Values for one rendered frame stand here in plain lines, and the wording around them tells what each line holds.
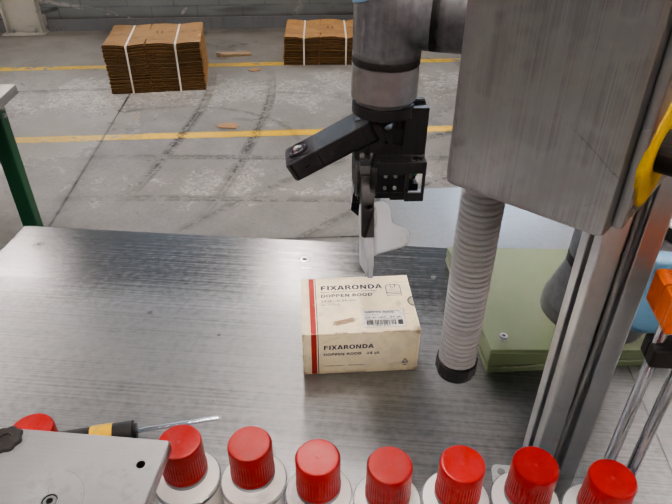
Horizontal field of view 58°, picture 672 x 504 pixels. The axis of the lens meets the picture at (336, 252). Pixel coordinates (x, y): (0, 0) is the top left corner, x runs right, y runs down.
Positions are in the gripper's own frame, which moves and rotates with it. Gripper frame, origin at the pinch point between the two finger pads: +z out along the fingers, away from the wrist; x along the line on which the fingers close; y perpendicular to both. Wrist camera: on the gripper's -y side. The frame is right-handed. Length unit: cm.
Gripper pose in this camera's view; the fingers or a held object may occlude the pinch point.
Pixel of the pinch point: (358, 245)
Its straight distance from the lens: 79.9
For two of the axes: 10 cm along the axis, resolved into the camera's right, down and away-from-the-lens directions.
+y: 10.0, -0.2, 0.6
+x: -0.6, -5.7, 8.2
